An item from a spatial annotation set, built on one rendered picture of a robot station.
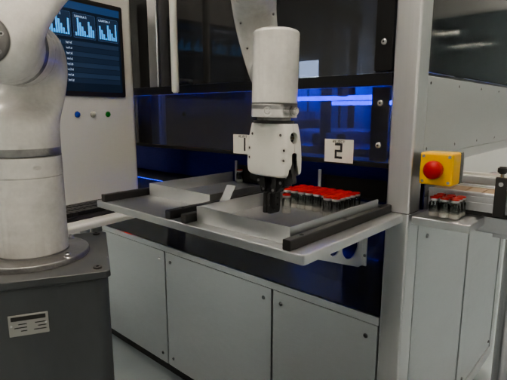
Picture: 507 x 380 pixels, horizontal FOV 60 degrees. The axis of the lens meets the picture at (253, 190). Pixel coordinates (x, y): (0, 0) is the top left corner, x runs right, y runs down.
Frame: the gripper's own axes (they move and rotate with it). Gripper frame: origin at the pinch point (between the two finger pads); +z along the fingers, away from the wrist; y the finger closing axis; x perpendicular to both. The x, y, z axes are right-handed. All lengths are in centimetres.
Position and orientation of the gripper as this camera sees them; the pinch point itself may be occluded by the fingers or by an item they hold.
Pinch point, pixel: (271, 201)
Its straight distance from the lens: 83.6
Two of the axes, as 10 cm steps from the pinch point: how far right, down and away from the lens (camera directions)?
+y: -7.4, -1.3, 6.6
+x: -6.7, 1.2, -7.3
